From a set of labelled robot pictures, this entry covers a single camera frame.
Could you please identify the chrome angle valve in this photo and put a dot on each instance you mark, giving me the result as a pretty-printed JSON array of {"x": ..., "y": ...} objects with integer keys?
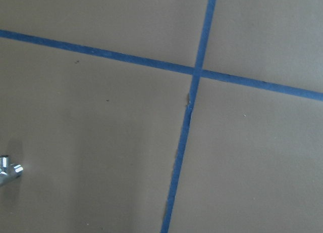
[{"x": 9, "y": 171}]

